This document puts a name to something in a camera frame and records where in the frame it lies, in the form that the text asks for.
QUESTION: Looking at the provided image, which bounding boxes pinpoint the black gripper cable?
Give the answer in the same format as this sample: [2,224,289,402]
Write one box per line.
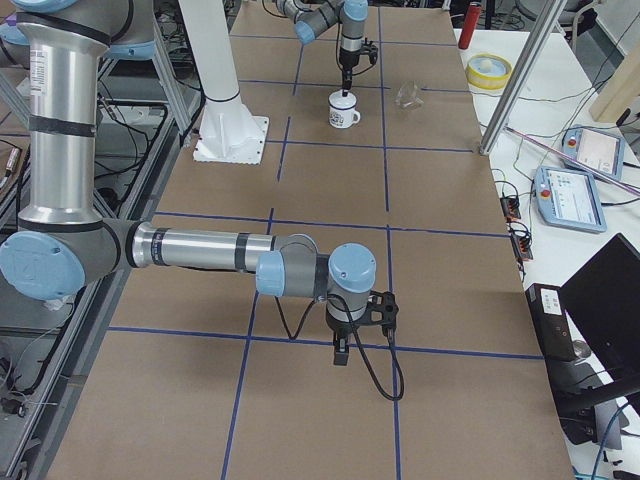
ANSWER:
[273,294,405,401]

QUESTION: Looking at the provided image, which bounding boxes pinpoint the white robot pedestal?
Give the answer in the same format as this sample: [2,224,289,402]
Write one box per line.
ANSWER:
[179,0,269,165]

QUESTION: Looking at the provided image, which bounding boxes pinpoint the red cylinder bottle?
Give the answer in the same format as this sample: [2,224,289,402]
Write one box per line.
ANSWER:
[458,1,482,50]

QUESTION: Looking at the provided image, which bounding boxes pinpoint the white enamel mug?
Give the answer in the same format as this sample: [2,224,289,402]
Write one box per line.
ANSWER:
[329,90,361,129]

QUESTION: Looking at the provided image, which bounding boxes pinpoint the black monitor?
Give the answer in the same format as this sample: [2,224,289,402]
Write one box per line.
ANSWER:
[560,233,639,375]

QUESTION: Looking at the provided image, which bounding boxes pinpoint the yellow tape roll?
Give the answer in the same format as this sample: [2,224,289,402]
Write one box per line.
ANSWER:
[465,53,513,90]

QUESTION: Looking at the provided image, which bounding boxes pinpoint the far teach pendant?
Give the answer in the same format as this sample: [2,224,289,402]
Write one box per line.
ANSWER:
[562,126,624,180]

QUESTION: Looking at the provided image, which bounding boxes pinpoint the teach pendant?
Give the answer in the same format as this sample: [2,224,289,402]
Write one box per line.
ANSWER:
[534,166,607,233]
[562,126,624,180]

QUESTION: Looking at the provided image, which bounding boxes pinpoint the orange black connector board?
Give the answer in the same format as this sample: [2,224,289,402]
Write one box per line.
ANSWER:
[500,195,521,221]

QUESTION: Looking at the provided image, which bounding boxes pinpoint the aluminium frame post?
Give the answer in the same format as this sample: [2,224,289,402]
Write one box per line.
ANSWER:
[479,0,567,156]

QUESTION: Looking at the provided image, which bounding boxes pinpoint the near teach pendant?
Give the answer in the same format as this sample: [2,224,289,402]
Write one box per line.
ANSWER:
[534,166,607,233]

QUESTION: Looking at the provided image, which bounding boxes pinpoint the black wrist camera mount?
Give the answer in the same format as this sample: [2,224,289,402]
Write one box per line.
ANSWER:
[360,291,399,339]

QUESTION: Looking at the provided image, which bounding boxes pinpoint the black computer box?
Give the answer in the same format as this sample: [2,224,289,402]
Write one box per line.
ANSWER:
[526,283,577,362]

